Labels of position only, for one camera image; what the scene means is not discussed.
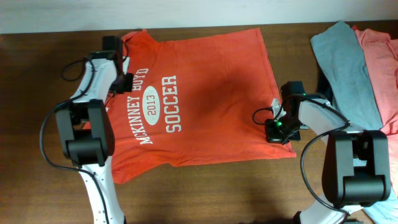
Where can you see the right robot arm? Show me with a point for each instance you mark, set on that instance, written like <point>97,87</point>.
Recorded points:
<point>356,170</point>

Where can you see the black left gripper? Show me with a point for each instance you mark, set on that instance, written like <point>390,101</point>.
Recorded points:
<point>127,85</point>

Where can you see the pink coral t-shirt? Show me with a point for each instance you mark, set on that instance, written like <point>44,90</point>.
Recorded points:
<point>380,53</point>

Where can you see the grey t-shirt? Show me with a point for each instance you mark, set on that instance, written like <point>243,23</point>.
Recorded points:
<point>342,62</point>

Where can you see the orange soccer t-shirt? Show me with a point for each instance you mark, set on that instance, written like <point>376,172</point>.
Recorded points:
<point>193,102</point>

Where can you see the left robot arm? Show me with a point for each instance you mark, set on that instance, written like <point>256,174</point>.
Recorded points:
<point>86,134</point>

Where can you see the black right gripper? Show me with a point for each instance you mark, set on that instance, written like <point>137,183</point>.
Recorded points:
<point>272,137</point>

